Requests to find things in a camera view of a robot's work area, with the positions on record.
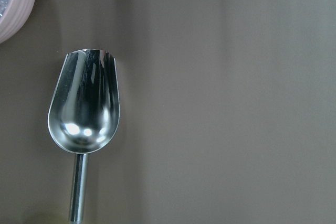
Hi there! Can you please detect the silver metal ice scoop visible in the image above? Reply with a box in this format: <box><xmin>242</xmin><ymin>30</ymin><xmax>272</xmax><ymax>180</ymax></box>
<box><xmin>48</xmin><ymin>49</ymin><xmax>120</xmax><ymax>223</ymax></box>

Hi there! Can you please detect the pink ribbed bowl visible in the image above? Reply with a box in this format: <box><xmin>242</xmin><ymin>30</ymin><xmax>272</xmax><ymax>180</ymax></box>
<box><xmin>1</xmin><ymin>0</ymin><xmax>35</xmax><ymax>42</ymax></box>

